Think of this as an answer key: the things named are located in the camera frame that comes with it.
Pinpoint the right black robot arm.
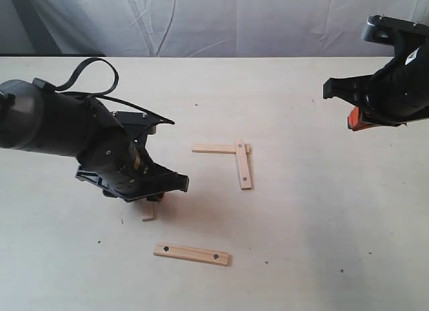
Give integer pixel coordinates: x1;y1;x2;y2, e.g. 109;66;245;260
322;43;428;131

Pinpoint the wood strip with magnets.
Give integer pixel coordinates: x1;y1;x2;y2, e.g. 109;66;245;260
153;243;230;267
235;139;253;190

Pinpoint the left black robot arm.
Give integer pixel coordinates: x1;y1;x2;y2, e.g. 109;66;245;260
1;80;189;202

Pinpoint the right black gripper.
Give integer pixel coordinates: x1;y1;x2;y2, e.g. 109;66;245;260
323;43;428;131

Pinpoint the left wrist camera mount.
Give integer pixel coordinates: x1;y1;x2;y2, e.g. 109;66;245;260
112;111;175;145

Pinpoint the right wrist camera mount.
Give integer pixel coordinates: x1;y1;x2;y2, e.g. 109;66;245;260
361;15;428;56

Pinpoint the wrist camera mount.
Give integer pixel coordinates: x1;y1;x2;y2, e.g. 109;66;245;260
361;15;428;56
112;111;175;145

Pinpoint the plain wood strip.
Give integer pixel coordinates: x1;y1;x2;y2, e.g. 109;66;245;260
141;202;156;222
192;143;237;154

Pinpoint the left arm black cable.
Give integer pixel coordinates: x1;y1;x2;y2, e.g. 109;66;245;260
32;57;158;116

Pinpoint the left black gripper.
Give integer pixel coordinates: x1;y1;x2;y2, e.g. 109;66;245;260
76;99;189;202

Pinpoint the white backdrop cloth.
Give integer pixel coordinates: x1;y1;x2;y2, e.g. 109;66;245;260
1;0;428;58

